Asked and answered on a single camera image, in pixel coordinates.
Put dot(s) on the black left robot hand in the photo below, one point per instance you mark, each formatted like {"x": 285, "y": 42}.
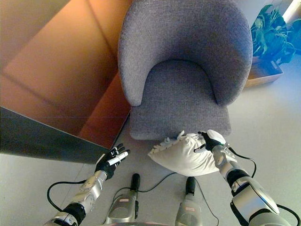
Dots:
{"x": 104, "y": 164}

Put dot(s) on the grey fabric armchair sofa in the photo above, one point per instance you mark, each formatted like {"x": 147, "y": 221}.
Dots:
{"x": 183, "y": 99}

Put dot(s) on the dark grey cabinet panel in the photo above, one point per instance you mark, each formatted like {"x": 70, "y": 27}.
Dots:
{"x": 35, "y": 139}

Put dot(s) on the robot leg pair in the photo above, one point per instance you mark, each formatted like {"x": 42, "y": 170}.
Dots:
{"x": 155, "y": 186}

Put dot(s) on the green potted plant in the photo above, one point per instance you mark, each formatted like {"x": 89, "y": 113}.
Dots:
{"x": 272, "y": 35}

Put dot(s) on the silver left robot leg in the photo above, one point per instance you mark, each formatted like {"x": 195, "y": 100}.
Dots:
{"x": 124, "y": 207}

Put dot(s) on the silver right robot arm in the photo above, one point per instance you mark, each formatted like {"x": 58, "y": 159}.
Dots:
{"x": 249, "y": 200}

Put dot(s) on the white fringed pillow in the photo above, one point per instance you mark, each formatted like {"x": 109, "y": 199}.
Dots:
{"x": 183, "y": 160}

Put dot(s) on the silver right robot leg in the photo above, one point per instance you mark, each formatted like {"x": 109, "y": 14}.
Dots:
{"x": 189, "y": 207}

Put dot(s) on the orange-brown wooden cabinet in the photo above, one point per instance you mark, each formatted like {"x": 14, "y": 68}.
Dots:
{"x": 58, "y": 70}

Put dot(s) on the wooden planter box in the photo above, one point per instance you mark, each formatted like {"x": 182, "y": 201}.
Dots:
{"x": 263, "y": 78}

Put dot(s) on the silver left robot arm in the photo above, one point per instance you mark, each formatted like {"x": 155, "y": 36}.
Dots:
{"x": 91, "y": 190}

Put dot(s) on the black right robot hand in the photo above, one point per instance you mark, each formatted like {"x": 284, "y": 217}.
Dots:
{"x": 215, "y": 136}

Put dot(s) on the white door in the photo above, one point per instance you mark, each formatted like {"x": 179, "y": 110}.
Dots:
{"x": 291, "y": 11}

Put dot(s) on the silver robot leg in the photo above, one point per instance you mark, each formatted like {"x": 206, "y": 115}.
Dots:
{"x": 189, "y": 207}
{"x": 124, "y": 207}

